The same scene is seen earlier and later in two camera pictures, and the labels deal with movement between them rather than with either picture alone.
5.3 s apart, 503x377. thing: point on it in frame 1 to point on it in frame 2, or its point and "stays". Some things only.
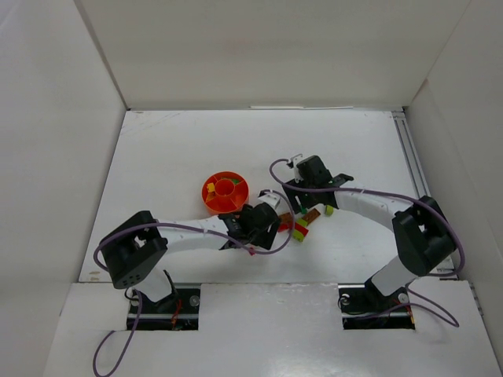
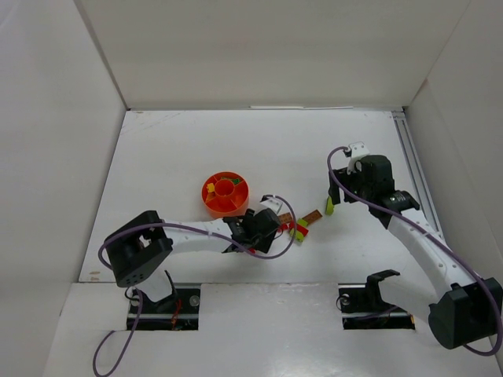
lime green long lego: x=328 y=210 stays
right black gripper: x=300 y=197 to x=339 y=182
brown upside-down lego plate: x=311 y=215 stays
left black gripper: x=268 y=236 stays
